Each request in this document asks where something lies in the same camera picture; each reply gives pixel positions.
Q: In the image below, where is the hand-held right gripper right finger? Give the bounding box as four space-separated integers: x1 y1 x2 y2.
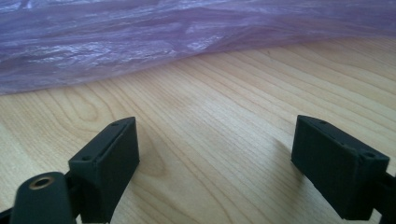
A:
290 114 390 221

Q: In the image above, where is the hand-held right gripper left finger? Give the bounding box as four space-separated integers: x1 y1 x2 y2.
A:
68 116 140 224

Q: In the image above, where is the purple plastic bag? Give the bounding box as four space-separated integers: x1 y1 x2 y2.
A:
0 0 396 96

